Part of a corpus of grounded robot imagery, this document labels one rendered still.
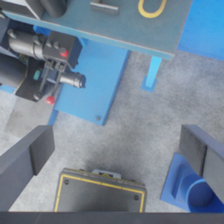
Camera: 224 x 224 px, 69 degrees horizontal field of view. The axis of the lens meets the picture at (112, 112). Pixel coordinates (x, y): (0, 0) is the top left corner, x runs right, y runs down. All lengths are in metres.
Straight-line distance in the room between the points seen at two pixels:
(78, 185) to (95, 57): 1.16
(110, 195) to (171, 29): 1.15
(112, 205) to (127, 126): 0.69
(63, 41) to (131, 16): 0.29
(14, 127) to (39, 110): 0.30
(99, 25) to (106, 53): 1.02
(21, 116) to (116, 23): 1.40
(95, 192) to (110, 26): 1.14
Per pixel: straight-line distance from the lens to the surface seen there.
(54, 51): 0.74
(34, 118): 1.74
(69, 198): 1.47
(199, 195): 1.62
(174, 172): 1.67
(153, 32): 0.65
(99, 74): 1.62
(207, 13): 1.44
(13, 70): 1.32
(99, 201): 1.41
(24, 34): 0.87
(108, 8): 0.68
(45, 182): 1.91
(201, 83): 1.79
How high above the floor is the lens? 1.60
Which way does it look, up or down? 79 degrees down
